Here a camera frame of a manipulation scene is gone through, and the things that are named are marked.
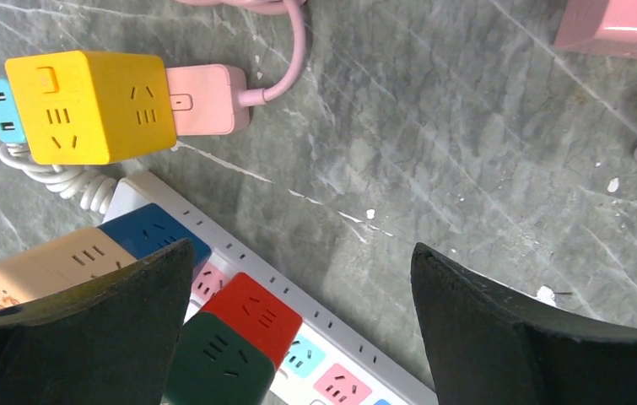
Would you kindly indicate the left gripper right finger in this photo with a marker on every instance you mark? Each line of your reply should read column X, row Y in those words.
column 487, row 343

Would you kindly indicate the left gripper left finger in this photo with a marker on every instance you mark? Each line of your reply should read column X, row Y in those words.
column 110, row 340

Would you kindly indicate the white power strip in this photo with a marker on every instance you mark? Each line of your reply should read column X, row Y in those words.
column 329, row 362

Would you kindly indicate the pink power strip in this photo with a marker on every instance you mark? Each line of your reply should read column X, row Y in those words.
column 205, row 99

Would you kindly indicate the pink cube plug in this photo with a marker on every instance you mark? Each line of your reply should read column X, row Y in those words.
column 599, row 27

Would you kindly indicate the beige cube plug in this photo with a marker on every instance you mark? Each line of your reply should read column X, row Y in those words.
column 59, row 264

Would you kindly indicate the green cube plug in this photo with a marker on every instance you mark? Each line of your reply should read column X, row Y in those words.
column 213, row 364

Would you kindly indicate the blue cube plug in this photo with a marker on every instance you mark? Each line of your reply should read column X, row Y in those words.
column 150, row 228

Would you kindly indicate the red cube plug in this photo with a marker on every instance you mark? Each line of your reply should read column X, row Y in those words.
column 256, row 314

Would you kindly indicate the yellow cube plug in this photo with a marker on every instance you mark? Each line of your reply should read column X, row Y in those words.
column 92, row 107

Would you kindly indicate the teal small plug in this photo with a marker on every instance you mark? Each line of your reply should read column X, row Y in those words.
column 11, row 128

